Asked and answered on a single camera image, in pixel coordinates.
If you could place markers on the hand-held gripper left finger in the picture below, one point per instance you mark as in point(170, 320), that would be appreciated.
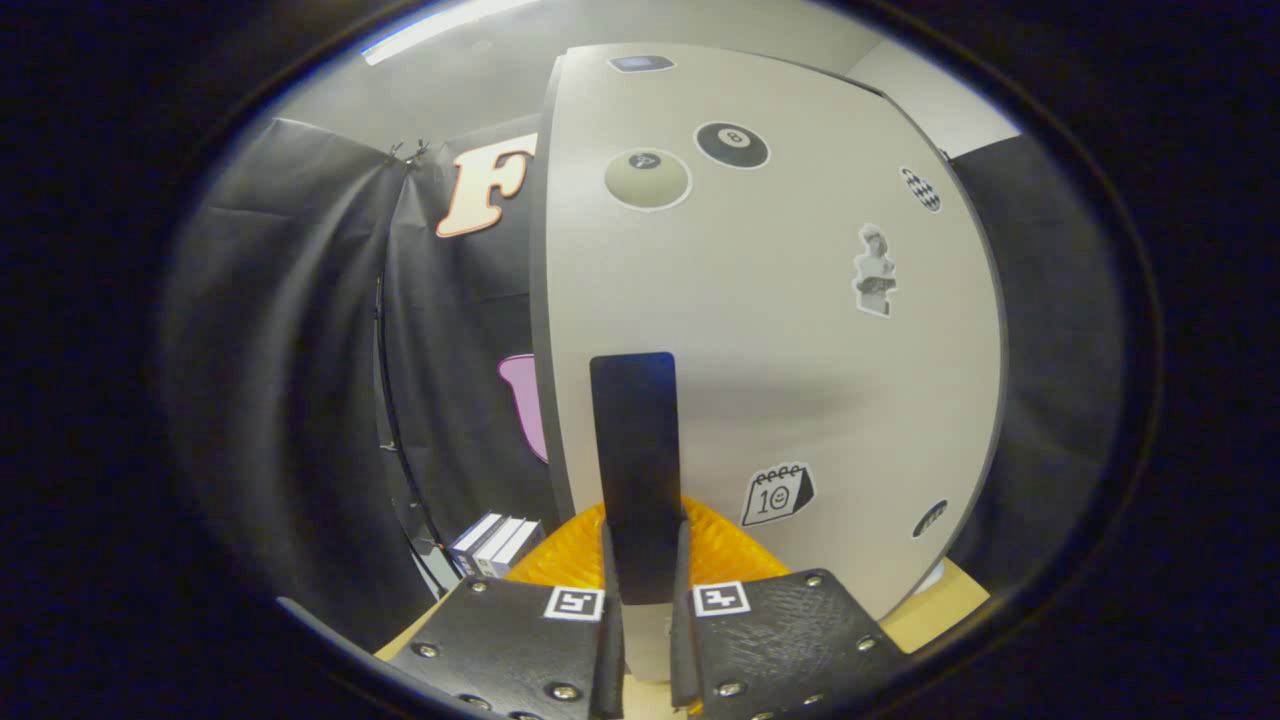
point(610, 660)

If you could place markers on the black backdrop cloth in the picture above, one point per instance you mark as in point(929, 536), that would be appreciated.
point(280, 380)

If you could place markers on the white cabinet door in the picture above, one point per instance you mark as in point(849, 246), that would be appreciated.
point(800, 380)

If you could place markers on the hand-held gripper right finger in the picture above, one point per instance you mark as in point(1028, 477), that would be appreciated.
point(682, 660)

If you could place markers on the grey cabinet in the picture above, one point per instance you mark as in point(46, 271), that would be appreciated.
point(538, 340)

